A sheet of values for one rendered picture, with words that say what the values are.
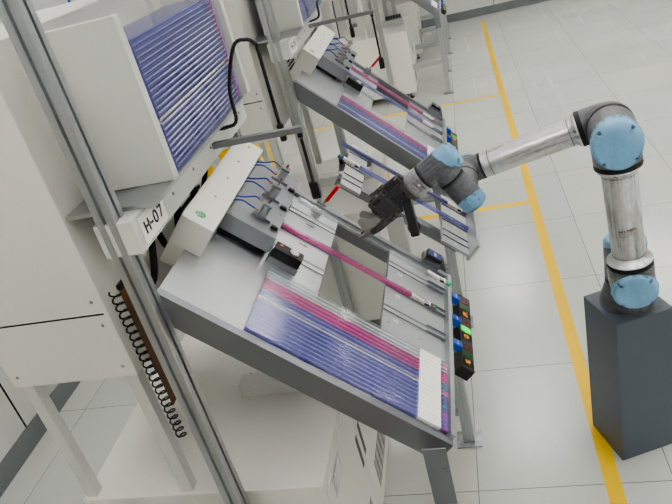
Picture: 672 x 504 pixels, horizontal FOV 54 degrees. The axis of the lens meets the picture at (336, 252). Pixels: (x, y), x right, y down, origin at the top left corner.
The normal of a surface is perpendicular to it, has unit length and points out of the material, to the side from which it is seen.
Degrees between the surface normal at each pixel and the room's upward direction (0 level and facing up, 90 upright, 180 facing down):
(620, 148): 82
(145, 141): 90
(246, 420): 0
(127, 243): 90
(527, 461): 0
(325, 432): 0
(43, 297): 90
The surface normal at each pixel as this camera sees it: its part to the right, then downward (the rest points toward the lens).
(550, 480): -0.23, -0.85
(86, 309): -0.13, 0.50
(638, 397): 0.20, 0.43
